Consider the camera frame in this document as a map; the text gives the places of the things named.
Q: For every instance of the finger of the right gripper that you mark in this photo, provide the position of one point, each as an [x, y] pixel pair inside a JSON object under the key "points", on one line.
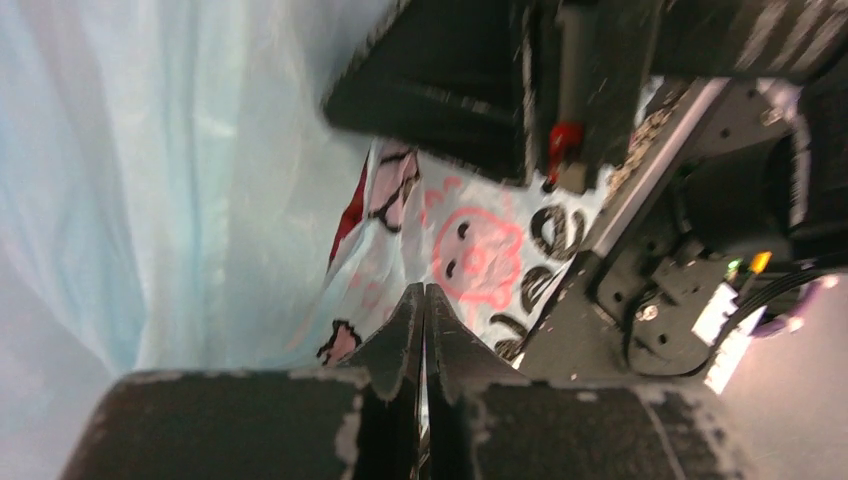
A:
{"points": [[447, 77]]}

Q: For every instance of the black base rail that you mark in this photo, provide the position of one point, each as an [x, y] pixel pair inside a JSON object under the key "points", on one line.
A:
{"points": [[662, 298]]}

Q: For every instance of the red fake apple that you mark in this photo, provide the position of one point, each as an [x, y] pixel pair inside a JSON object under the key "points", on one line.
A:
{"points": [[352, 215]]}

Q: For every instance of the light blue plastic bag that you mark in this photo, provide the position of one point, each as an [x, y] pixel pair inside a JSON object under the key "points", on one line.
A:
{"points": [[170, 196]]}

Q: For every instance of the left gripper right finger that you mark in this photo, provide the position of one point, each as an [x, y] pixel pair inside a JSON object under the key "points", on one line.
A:
{"points": [[459, 366]]}

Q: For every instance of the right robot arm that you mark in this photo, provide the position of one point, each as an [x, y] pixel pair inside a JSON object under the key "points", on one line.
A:
{"points": [[817, 218]]}

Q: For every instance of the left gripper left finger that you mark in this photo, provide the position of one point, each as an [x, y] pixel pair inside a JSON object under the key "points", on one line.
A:
{"points": [[389, 434]]}

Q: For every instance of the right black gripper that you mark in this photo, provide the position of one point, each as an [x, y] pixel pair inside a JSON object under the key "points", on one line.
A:
{"points": [[594, 58]]}

